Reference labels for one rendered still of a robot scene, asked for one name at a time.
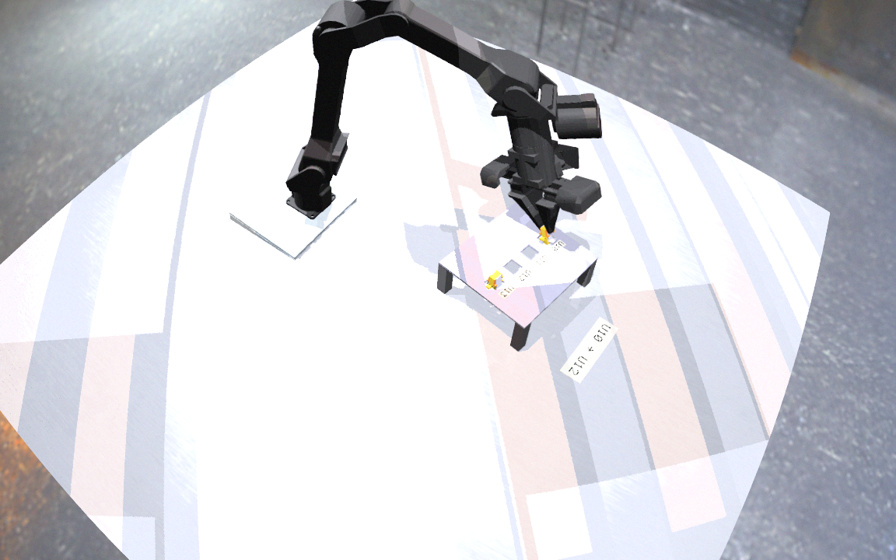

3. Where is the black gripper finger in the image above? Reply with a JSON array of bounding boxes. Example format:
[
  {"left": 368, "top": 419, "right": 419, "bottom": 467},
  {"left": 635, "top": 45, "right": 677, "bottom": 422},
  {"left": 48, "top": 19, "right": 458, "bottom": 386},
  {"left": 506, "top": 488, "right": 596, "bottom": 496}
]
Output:
[
  {"left": 508, "top": 188, "right": 544, "bottom": 230},
  {"left": 535, "top": 198, "right": 560, "bottom": 234}
]

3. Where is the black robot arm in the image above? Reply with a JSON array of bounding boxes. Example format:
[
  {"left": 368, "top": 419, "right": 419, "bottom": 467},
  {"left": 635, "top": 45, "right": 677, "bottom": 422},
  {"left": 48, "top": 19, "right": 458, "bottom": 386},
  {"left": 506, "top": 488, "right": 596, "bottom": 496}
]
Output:
[{"left": 285, "top": 0, "right": 602, "bottom": 220}]

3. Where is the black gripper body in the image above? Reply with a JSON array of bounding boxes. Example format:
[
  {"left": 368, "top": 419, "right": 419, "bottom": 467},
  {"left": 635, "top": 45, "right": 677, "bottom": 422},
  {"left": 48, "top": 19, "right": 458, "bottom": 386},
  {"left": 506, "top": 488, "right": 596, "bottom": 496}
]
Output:
[{"left": 480, "top": 139, "right": 602, "bottom": 215}]

